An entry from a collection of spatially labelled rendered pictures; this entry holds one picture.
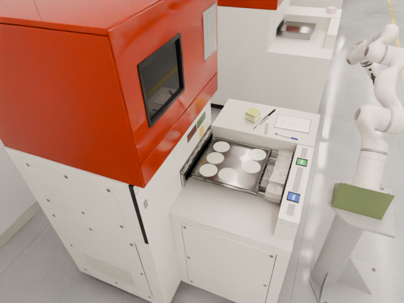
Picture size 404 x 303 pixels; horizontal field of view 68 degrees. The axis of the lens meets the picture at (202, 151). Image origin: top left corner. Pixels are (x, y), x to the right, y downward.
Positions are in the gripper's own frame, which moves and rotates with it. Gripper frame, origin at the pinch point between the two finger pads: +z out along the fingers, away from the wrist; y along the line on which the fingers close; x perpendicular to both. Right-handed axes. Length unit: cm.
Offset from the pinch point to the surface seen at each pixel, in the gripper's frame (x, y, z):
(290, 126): 47, -64, -22
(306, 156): 39, -87, -14
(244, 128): 69, -72, -37
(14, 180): 244, -111, -87
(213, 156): 85, -96, -38
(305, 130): 40, -65, -17
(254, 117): 63, -67, -39
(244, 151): 71, -86, -29
